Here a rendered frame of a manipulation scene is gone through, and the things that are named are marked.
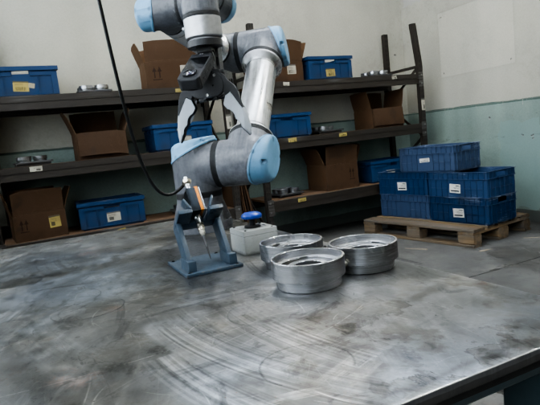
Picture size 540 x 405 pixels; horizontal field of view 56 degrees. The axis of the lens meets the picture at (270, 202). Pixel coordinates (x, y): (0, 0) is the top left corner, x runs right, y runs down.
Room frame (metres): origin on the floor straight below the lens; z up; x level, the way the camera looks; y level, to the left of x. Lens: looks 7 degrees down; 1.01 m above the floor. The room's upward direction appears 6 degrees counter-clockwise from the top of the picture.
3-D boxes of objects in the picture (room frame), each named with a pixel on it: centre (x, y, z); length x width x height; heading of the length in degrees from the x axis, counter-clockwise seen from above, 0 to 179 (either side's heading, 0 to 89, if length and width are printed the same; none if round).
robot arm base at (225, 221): (1.30, 0.18, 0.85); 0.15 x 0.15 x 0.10
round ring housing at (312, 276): (0.71, -0.04, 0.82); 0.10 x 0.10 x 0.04
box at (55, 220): (3.96, 1.79, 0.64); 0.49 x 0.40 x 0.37; 120
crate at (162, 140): (4.49, 0.73, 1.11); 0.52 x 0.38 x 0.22; 115
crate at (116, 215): (4.21, 1.32, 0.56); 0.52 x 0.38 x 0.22; 112
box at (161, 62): (4.46, 0.73, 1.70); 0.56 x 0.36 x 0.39; 110
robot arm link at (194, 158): (1.30, 0.17, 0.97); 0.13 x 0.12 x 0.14; 75
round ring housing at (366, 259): (0.77, -0.13, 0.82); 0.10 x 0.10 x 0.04
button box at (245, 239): (0.99, 0.04, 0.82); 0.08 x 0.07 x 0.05; 25
